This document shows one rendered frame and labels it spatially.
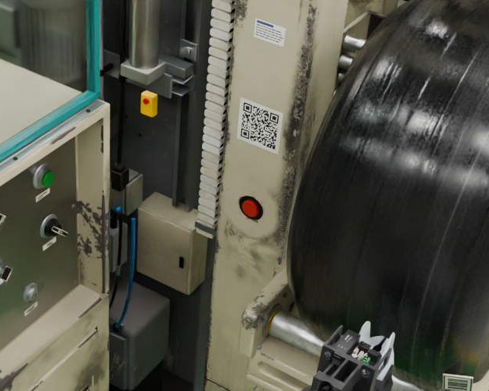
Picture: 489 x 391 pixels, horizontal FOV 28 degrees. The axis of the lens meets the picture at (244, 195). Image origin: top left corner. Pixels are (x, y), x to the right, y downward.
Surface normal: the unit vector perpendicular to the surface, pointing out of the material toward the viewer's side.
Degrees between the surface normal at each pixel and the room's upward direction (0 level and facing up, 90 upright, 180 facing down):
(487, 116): 35
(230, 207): 90
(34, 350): 0
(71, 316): 0
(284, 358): 0
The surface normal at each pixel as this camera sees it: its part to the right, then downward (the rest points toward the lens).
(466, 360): 0.19, 0.76
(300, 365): 0.08, -0.80
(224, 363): -0.51, 0.47
